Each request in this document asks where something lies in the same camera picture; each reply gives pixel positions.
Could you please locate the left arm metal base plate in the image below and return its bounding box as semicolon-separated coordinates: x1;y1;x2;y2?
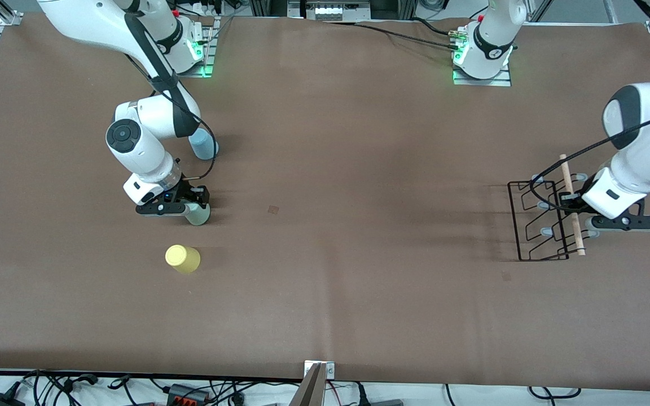
453;63;512;87

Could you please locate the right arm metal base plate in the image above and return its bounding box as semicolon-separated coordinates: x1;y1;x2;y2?
175;17;221;78

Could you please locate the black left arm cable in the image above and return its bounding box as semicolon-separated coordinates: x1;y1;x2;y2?
530;0;650;213

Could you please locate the black looped floor cable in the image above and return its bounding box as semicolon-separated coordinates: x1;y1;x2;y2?
528;386;581;399

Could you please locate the grey electronics box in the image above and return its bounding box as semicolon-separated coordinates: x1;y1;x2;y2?
301;0;372;22

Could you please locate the grey brown stand beam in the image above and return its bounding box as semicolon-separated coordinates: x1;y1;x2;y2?
290;363;327;406

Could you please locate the black wire cup holder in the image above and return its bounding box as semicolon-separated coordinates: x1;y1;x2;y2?
508;153;601;262

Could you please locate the light blue plastic cup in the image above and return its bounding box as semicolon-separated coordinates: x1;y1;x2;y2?
189;129;219;161

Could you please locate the brown table cover sheet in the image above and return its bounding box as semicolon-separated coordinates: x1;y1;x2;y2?
0;12;650;392

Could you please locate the black cable on table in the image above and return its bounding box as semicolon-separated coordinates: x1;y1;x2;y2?
325;18;462;52

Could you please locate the yellow plastic cup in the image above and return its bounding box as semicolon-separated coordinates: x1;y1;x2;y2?
165;244;201;275

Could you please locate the black orange connector block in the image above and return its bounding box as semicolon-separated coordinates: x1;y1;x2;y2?
167;383;211;404

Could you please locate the pale green plastic cup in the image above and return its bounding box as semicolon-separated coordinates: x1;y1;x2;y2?
184;202;212;227

